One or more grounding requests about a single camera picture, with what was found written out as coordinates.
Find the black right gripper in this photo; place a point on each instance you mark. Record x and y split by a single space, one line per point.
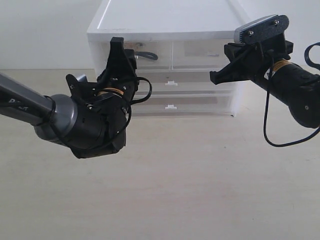
254 59

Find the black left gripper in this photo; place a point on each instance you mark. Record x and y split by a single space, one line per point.
119 80

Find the gold keychain with black strap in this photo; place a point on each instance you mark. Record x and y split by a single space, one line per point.
139 51

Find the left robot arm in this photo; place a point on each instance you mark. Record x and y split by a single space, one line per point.
92 120

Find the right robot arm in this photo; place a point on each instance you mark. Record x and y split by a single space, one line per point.
298 89

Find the white plastic drawer cabinet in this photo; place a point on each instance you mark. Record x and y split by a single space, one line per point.
168 21

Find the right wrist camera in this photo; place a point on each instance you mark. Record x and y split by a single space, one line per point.
261 29

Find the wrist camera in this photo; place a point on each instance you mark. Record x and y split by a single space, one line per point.
80 87
261 29

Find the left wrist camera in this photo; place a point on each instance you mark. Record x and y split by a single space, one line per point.
80 87

